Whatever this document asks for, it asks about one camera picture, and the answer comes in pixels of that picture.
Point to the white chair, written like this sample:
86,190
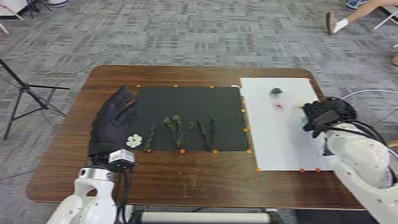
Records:
388,16

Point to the person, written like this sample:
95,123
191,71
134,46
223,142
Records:
356,15

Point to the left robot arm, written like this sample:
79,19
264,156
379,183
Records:
89,196

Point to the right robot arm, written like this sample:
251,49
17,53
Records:
361,156

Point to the white sheet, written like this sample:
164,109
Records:
278,140

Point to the pale grey bar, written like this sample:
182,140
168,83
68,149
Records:
205,218

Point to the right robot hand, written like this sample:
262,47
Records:
331,108

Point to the dark mat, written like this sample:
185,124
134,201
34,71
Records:
189,106

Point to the black tripod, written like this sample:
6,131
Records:
27,96

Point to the green sprig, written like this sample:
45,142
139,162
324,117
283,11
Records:
175,130
150,136

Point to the white flower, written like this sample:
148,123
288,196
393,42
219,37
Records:
134,140

